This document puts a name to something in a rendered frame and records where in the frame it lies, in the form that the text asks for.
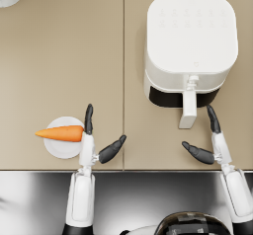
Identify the orange carrot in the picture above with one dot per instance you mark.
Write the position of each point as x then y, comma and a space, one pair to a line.
62, 133

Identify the pale white air fryer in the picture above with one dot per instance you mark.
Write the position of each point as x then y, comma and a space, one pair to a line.
191, 44

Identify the small white round plate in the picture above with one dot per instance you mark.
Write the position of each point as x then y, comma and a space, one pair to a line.
62, 148

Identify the dark round robot body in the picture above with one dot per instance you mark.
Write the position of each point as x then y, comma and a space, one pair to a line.
187, 225

